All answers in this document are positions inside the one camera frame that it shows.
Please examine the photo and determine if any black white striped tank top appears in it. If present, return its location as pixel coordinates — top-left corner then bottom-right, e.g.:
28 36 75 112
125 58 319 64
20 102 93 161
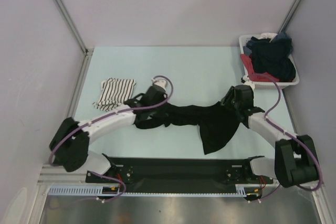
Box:
93 78 136 112

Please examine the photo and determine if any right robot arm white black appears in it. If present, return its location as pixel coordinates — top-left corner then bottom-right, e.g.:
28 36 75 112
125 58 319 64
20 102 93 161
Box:
221 84 323 190

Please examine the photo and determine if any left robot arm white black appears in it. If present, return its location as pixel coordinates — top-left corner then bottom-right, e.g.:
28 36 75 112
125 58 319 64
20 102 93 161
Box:
49 80 170 182

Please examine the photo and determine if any dark clothes pile in basket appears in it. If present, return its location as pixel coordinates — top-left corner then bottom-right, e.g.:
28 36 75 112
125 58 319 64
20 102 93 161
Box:
240 32 297 82

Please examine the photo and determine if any white plastic laundry basket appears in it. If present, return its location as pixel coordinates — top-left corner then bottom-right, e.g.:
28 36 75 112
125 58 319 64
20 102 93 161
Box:
238 34 300 89

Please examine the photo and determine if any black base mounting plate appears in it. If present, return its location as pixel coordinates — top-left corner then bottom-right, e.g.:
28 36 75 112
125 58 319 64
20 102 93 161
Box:
85 155 274 194

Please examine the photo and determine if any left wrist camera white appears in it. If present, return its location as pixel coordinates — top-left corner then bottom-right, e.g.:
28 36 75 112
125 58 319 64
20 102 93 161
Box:
151 78 167 90

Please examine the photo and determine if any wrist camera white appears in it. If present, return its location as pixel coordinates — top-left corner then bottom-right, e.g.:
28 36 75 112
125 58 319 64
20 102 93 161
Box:
151 78 167 90
241 76 255 90

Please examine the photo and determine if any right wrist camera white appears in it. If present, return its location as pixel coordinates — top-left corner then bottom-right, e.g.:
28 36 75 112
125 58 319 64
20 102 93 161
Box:
241 76 255 90

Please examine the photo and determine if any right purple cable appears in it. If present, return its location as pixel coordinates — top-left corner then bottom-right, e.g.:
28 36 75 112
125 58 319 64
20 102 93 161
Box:
243 73 324 204

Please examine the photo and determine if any left aluminium corner post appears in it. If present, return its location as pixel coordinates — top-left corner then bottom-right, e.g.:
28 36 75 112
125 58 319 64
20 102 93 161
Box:
38 0 91 56

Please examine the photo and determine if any aluminium corner post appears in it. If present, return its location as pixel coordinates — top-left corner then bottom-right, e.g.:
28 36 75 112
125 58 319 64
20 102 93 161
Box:
38 0 91 56
278 0 320 35

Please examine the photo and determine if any white slotted cable duct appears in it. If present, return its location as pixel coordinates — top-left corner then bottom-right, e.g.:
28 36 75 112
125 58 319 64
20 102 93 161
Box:
48 184 263 197

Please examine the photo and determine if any aluminium front rail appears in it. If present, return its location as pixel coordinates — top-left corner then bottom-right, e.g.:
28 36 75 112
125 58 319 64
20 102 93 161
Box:
38 163 325 186

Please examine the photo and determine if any right aluminium corner post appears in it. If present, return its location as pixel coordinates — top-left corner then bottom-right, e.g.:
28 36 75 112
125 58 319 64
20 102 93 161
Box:
278 0 320 35

